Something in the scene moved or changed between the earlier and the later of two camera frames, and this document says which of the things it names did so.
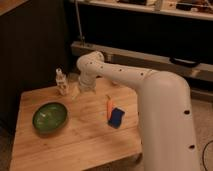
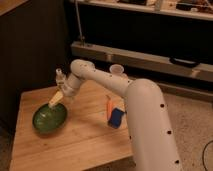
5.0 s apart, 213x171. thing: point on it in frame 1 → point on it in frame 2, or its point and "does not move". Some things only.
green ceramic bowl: x=49 y=116 does not move
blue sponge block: x=115 y=117 does not move
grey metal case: x=142 y=60 does not move
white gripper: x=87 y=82 → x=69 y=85
